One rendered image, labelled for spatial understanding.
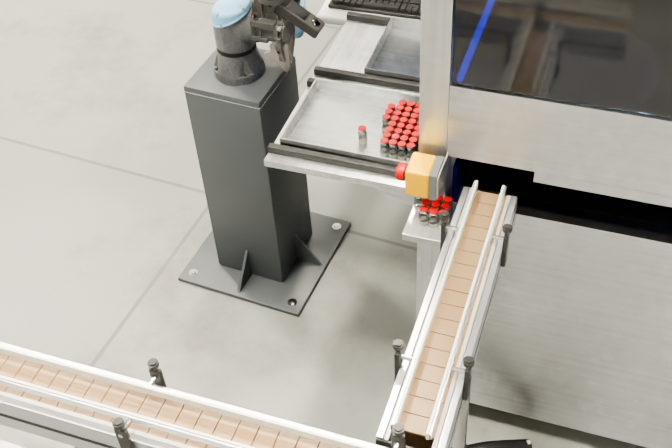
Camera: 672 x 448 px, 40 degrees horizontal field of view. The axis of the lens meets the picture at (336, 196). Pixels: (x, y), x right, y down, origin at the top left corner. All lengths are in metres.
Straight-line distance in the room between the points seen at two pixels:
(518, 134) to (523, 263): 0.39
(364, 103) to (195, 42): 2.02
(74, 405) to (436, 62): 0.98
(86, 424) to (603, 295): 1.22
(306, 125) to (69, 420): 0.99
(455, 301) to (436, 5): 0.59
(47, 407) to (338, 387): 1.26
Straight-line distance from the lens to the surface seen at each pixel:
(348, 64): 2.60
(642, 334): 2.39
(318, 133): 2.36
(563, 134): 1.98
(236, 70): 2.69
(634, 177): 2.04
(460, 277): 1.94
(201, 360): 3.02
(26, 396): 1.89
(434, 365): 1.80
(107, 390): 1.85
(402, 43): 2.67
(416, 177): 2.02
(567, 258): 2.23
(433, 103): 2.00
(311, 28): 2.12
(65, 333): 3.21
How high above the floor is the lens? 2.38
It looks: 43 degrees down
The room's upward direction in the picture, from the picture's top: 4 degrees counter-clockwise
